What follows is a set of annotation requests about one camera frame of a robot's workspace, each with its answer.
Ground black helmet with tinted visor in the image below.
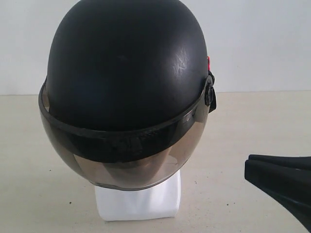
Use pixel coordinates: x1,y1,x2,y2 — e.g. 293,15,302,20
38,0,216,191

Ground white mannequin head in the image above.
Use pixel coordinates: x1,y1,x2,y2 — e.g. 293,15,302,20
95,171,181,221

